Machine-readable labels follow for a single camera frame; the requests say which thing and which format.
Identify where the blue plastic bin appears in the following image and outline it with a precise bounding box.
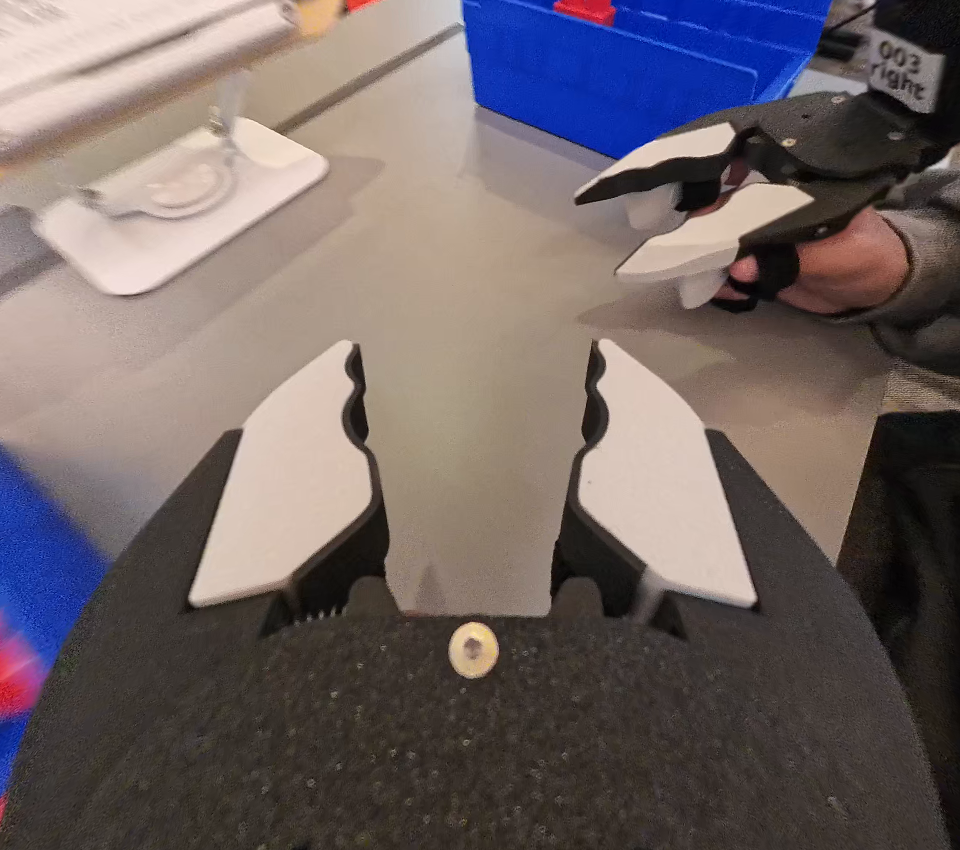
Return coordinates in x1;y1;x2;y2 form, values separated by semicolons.
0;445;110;791
456;0;839;160

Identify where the person's dark clothing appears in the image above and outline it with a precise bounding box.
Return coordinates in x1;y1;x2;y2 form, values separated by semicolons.
836;411;960;850

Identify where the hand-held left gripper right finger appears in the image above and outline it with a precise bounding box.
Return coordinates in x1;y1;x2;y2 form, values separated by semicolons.
553;339;759;607

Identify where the person's right hand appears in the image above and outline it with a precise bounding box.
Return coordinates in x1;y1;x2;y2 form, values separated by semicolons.
711;207;912;319

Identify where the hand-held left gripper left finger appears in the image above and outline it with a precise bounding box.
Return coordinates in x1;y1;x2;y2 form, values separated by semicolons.
187;340;391;610

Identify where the grey desk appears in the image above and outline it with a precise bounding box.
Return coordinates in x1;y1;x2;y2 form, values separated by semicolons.
0;0;894;619

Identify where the white tilting stand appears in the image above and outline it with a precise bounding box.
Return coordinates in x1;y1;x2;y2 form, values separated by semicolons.
0;0;331;296

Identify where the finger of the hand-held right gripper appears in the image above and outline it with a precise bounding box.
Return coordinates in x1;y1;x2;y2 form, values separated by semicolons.
573;121;742;230
613;183;816;311

